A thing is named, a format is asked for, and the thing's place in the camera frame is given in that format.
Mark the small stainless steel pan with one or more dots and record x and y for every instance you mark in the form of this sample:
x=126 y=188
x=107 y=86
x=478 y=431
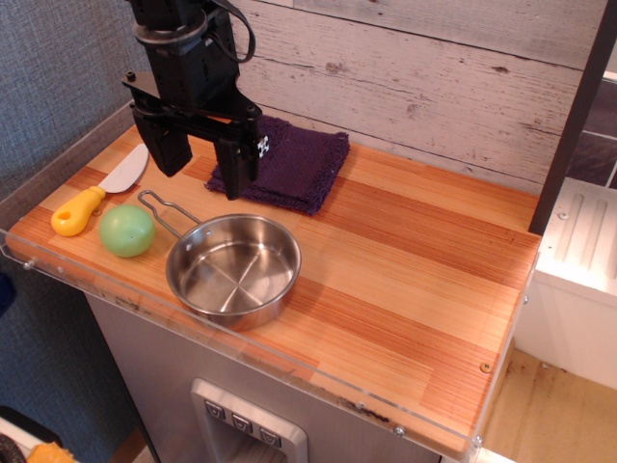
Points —
x=236 y=270

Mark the yellow handled toy knife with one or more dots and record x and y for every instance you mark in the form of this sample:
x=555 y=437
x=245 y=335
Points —
x=72 y=217

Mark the grey toy fridge cabinet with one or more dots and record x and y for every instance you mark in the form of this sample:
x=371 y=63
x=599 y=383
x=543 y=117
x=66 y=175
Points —
x=158 y=364

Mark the purple towel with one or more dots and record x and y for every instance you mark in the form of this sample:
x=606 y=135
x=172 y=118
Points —
x=300 y=167

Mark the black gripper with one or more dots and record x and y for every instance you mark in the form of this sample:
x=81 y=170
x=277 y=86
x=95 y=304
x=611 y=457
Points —
x=191 y=90

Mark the orange object bottom left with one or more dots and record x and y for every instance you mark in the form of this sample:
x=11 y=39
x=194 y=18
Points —
x=50 y=453

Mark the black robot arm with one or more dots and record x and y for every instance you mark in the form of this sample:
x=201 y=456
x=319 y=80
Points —
x=190 y=15

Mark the silver dispenser button panel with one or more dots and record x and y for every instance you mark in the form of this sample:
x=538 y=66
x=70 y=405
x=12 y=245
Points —
x=235 y=430

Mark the dark right shelf post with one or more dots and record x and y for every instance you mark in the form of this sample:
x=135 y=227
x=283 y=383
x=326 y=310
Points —
x=586 y=92

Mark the clear acrylic left guard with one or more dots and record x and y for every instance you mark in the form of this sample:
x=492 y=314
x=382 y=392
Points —
x=30 y=191

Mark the green toy ball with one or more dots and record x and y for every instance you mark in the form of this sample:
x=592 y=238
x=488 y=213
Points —
x=126 y=231

